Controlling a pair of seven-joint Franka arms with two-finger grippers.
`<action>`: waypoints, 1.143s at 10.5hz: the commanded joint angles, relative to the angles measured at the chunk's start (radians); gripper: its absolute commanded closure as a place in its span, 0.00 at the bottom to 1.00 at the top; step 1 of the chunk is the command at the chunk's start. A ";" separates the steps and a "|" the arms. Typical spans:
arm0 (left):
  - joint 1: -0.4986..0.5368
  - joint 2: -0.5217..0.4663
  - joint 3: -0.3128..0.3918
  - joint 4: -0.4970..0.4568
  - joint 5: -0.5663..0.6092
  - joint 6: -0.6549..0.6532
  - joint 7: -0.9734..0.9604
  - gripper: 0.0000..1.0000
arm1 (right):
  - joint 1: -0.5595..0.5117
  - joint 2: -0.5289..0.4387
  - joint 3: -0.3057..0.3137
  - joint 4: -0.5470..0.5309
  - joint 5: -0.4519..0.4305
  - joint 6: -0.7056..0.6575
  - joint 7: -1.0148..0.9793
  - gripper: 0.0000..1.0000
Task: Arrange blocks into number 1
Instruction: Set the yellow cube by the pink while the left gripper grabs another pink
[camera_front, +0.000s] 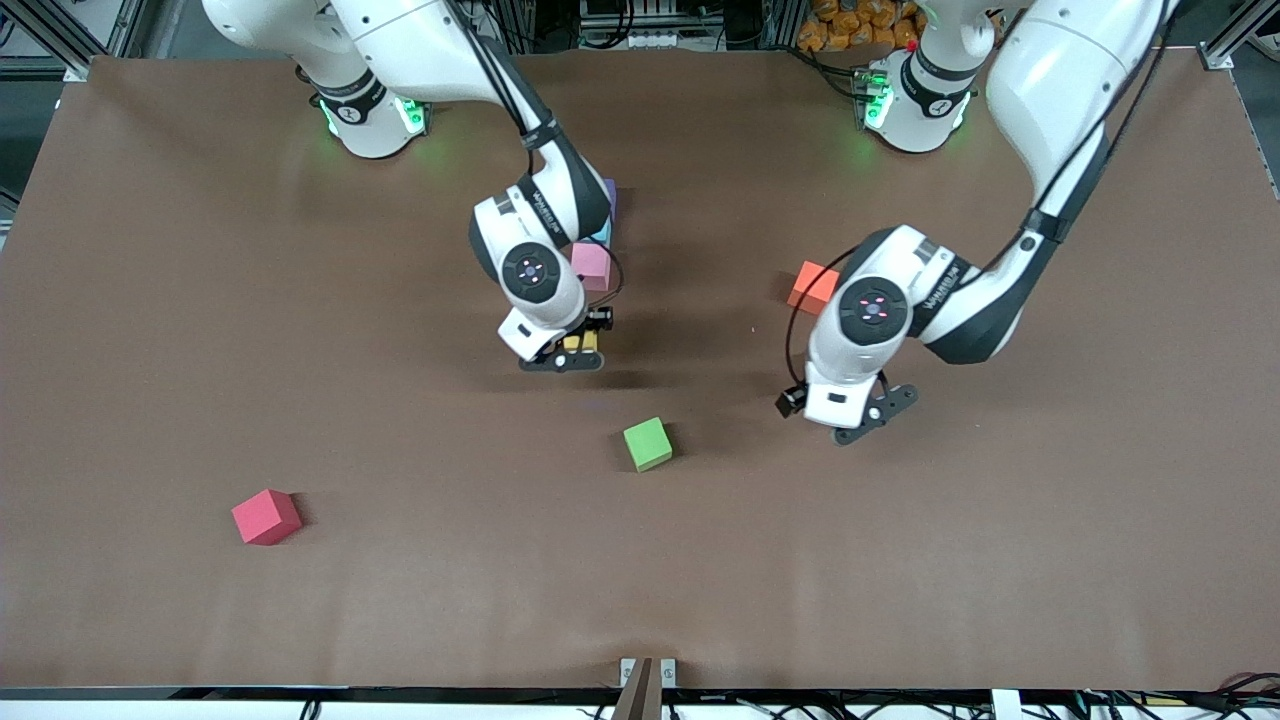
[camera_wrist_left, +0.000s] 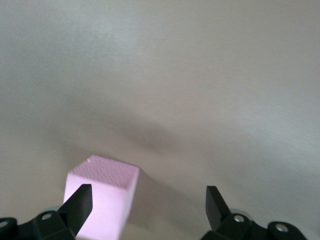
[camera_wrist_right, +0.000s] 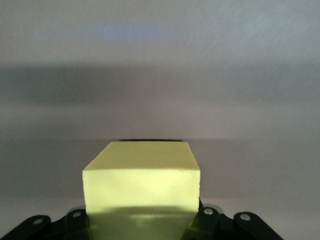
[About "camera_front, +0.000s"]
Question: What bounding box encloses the red foam cube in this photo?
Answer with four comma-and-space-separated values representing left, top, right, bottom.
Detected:
231, 488, 303, 547

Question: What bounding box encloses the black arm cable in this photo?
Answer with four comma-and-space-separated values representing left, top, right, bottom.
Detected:
785, 0, 1173, 393
450, 0, 624, 313

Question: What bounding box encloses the orange bagged items pile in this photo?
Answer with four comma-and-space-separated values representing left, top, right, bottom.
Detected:
797, 0, 926, 53

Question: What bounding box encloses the pink foam cube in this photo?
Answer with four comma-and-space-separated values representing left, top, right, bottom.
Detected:
570, 242, 613, 293

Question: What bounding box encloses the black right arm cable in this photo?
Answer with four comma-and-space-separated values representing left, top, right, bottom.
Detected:
450, 0, 624, 313

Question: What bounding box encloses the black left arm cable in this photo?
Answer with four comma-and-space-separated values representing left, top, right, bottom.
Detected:
785, 0, 1173, 393

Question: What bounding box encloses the aluminium frame profile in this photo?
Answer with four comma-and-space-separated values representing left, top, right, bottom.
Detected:
1200, 0, 1280, 71
0, 0, 151, 83

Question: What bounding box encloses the brown table cover sheet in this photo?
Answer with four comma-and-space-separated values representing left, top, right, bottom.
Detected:
0, 45, 1280, 693

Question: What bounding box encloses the green foam cube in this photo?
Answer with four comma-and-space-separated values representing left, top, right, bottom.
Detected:
622, 416, 674, 473

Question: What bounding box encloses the silver metal bracket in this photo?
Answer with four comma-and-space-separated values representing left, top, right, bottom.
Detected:
619, 657, 677, 689

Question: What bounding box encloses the white power strip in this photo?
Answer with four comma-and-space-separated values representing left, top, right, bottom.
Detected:
582, 28, 691, 51

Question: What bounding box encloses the orange foam cube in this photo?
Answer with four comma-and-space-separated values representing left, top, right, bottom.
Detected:
786, 260, 841, 315

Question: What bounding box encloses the brown tapered pole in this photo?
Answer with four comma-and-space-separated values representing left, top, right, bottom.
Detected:
612, 657, 653, 720

